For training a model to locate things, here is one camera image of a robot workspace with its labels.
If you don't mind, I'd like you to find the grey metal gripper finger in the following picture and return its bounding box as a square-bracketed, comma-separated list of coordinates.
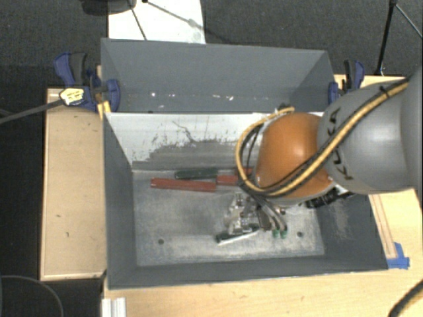
[217, 230, 262, 246]
[215, 223, 261, 243]

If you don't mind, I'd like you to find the red-brown flat block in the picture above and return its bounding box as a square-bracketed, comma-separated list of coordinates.
[215, 168, 254, 186]
[149, 177, 217, 194]

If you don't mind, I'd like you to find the grey metal bin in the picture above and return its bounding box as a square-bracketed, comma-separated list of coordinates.
[99, 37, 390, 291]

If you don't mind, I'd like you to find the dark green flat block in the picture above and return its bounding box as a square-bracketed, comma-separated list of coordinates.
[174, 167, 219, 180]

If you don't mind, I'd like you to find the pale wood flat board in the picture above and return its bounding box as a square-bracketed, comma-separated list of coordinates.
[39, 87, 108, 282]

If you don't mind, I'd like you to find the black cylinder on white bracket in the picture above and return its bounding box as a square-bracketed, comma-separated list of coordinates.
[303, 185, 355, 209]

